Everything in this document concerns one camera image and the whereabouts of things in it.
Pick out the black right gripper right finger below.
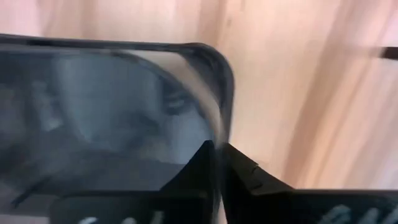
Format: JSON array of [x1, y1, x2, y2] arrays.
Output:
[[220, 142, 398, 224]]

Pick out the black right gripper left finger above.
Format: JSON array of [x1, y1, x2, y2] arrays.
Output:
[[49, 139, 220, 224]]

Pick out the smoky grey transparent basket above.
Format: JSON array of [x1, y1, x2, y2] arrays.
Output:
[[0, 32, 236, 224]]

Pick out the black bar end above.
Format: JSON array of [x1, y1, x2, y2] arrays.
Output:
[[380, 46, 398, 61]]

